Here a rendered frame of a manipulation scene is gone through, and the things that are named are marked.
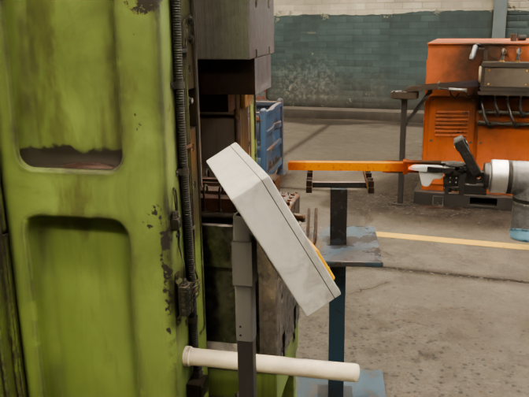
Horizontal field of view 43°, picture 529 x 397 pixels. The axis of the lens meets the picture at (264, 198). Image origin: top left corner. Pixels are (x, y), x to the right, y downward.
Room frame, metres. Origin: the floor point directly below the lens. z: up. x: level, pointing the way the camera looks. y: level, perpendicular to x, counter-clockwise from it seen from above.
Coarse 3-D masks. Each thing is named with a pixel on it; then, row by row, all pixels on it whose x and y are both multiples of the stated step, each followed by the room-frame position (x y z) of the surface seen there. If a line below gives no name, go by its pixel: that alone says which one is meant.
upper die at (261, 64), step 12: (204, 60) 1.81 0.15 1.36; (216, 60) 1.80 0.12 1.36; (228, 60) 1.80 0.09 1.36; (240, 60) 1.79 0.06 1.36; (252, 60) 1.78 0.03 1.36; (264, 60) 1.90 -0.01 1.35; (204, 72) 1.81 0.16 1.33; (216, 72) 1.80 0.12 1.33; (228, 72) 1.80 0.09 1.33; (240, 72) 1.79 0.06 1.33; (252, 72) 1.78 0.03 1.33; (264, 72) 1.90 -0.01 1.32; (204, 84) 1.81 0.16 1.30; (216, 84) 1.80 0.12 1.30; (228, 84) 1.80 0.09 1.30; (240, 84) 1.79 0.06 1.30; (252, 84) 1.78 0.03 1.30; (264, 84) 1.89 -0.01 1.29
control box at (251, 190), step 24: (216, 168) 1.36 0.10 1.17; (240, 168) 1.28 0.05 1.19; (240, 192) 1.14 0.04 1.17; (264, 192) 1.15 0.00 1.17; (264, 216) 1.15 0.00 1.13; (288, 216) 1.16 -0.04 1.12; (264, 240) 1.15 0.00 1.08; (288, 240) 1.16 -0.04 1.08; (288, 264) 1.16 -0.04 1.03; (312, 264) 1.17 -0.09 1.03; (288, 288) 1.16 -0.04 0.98; (312, 288) 1.17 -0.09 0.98; (336, 288) 1.18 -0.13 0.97; (312, 312) 1.17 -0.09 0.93
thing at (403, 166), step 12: (288, 168) 1.87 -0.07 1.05; (300, 168) 1.86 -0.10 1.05; (312, 168) 1.86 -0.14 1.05; (324, 168) 1.85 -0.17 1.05; (336, 168) 1.84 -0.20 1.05; (348, 168) 1.83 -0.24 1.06; (360, 168) 1.83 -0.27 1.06; (372, 168) 1.82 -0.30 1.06; (384, 168) 1.81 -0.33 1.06; (396, 168) 1.80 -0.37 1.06; (408, 168) 1.81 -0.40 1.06
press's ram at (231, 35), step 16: (208, 0) 1.76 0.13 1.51; (224, 0) 1.75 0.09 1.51; (240, 0) 1.74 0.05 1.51; (256, 0) 1.82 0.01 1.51; (272, 0) 2.01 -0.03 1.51; (208, 16) 1.76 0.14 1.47; (224, 16) 1.75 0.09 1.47; (240, 16) 1.74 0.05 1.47; (256, 16) 1.80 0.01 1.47; (272, 16) 2.01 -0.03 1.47; (208, 32) 1.76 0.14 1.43; (224, 32) 1.75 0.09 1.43; (240, 32) 1.74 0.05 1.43; (256, 32) 1.80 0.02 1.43; (272, 32) 2.00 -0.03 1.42; (208, 48) 1.76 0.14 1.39; (224, 48) 1.75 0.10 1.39; (240, 48) 1.74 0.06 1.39; (256, 48) 1.80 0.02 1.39; (272, 48) 2.00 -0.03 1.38
